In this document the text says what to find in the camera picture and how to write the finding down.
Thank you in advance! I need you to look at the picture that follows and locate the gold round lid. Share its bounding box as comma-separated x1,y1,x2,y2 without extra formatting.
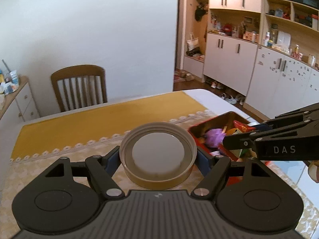
119,122,197,190

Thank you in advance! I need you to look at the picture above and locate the small red item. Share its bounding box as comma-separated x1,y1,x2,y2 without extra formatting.
233,120,256,133

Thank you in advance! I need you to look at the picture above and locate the right hand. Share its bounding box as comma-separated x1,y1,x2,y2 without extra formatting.
308,161,319,183

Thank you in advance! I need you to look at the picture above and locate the purple spiky toy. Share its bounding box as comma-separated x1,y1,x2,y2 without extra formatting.
204,128,226,148

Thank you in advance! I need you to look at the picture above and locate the red tin box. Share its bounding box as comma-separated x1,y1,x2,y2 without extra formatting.
188,112,256,176

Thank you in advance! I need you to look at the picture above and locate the yellow table runner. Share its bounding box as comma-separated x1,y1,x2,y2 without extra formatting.
10,91,206,162

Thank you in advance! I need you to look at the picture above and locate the wooden chair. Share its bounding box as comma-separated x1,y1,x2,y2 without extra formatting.
51,65,108,112

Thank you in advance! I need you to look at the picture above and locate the beige patterned table mat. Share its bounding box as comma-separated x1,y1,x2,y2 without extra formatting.
0,109,319,239

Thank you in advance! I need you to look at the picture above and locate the white drawer sideboard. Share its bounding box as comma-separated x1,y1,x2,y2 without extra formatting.
1,75,40,127

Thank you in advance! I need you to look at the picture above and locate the white wall cabinet unit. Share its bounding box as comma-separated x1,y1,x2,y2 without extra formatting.
183,0,318,119

